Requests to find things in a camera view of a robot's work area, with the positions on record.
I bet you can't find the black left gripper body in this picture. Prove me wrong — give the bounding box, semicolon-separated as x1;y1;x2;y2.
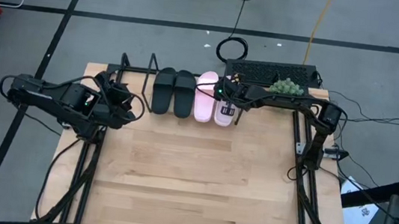
87;73;130;129

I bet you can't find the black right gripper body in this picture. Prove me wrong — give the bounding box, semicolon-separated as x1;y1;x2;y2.
212;76;261;112

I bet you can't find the black slide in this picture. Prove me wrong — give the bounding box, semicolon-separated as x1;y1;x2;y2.
170;69;199;120
149;65;178;116

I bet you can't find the green artificial plant ball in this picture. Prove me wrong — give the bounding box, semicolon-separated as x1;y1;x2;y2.
268;76;306;99

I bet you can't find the black power adapter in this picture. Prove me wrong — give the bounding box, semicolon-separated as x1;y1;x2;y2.
324;147;350;162

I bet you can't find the black beam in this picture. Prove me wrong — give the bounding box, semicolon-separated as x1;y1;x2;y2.
338;172;399;215

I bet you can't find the white paper sheet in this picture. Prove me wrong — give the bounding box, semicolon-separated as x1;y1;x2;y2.
336;175;383;224

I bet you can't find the wooden shelf with black frame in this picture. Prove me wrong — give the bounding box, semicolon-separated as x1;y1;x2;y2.
139;52;253;128

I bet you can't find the coiled black cable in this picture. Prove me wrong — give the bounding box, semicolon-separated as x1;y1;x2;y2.
213;0;255;67

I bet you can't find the yellow floor cable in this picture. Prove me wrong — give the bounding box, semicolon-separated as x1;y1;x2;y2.
301;0;336;68

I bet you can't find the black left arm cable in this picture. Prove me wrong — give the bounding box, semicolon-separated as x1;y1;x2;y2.
33;133;83;224

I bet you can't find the thin black cable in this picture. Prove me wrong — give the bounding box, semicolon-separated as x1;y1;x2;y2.
324;89;399;129

